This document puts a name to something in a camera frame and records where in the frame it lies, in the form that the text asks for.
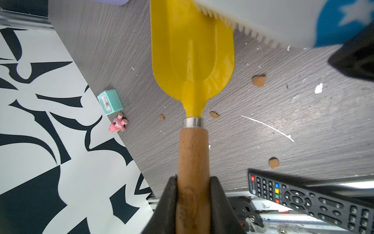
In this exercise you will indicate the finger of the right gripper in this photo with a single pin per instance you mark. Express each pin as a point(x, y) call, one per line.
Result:
point(355, 58)

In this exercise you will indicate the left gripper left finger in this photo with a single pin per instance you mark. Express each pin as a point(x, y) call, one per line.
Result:
point(163, 219)

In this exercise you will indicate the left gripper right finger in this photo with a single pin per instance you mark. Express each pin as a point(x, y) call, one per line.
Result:
point(223, 217)

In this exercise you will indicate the white blue cleaning brush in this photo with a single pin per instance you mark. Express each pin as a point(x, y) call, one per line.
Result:
point(300, 24)

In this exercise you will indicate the yellow scoop trowel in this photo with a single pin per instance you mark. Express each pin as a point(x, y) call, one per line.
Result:
point(193, 61)

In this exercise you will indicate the purple plastic bucket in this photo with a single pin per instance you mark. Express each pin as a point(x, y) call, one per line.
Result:
point(112, 2)

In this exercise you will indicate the pink toy figure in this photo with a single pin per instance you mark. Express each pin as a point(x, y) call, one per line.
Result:
point(118, 124)

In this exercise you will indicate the black remote control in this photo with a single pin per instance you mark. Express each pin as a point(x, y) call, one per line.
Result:
point(353, 215)

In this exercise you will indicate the small teal alarm clock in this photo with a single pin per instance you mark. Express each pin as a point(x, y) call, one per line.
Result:
point(110, 102)

